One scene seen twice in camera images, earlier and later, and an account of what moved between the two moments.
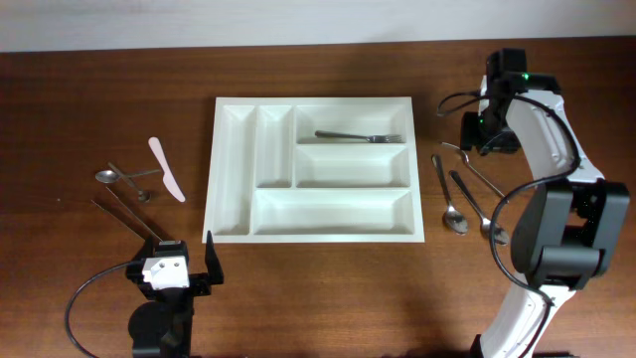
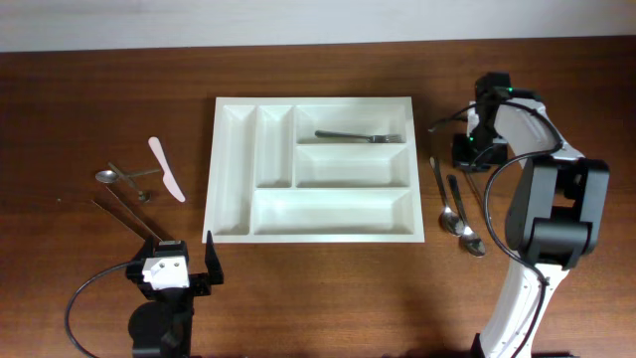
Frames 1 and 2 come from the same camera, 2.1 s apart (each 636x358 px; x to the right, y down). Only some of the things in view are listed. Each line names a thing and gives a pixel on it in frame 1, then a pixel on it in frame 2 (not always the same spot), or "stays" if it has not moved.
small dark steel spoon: [143, 196] stays
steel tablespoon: [490, 230] -> [469, 240]
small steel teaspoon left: [110, 176] stays
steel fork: [378, 138] stays
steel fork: [467, 160] -> [473, 188]
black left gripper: [203, 281] stays
